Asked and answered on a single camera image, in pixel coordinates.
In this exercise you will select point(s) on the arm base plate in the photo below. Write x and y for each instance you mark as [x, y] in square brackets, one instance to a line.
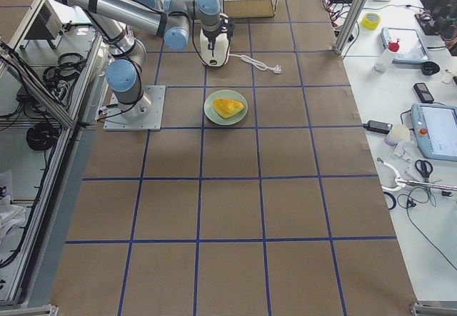
[145, 115]

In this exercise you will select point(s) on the white cup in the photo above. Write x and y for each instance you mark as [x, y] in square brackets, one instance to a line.
[397, 134]

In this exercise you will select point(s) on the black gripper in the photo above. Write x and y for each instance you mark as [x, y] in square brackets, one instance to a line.
[211, 37]

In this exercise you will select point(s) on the black power adapter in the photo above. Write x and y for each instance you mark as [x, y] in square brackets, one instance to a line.
[377, 127]

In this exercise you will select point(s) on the light green plate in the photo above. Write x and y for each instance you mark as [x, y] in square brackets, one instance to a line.
[214, 117]

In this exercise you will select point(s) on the black handled scissors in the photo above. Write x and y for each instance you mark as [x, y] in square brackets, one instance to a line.
[424, 168]

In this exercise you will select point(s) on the blue teach pendant far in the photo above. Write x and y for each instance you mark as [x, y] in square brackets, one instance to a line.
[412, 49]

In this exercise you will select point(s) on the red capped plastic bottle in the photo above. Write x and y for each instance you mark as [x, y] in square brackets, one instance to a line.
[387, 57]

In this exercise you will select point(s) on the blue teach pendant near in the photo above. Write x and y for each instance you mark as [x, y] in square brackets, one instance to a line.
[435, 130]

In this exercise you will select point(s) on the aluminium frame post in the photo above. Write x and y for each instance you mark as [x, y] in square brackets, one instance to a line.
[348, 25]

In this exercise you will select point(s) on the yellow tape roll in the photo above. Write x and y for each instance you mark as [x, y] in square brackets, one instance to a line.
[370, 21]

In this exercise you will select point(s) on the blue teach pendant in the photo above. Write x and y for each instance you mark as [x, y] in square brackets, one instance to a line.
[412, 49]
[435, 130]

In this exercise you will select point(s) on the golden triangular pastry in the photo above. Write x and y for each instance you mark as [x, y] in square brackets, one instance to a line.
[226, 107]

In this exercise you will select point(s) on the white two-slot toaster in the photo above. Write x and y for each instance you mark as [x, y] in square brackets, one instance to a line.
[221, 52]

